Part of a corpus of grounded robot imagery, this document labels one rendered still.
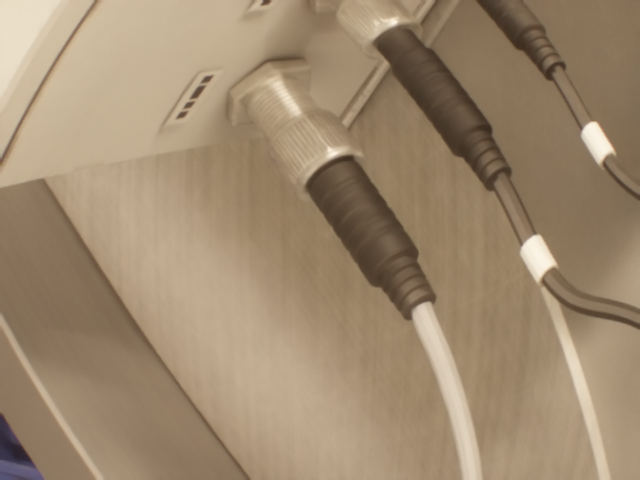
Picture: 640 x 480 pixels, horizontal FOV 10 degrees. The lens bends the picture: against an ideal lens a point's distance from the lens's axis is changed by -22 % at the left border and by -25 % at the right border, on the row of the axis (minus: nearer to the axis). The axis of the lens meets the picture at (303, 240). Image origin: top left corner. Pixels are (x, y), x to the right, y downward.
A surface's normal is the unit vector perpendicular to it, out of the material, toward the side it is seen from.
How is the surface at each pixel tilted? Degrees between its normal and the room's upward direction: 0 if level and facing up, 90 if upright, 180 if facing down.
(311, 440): 90
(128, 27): 132
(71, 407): 42
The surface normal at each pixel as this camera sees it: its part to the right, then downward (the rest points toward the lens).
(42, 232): 0.37, -0.76
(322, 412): -0.74, 0.10
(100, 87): 0.51, 0.73
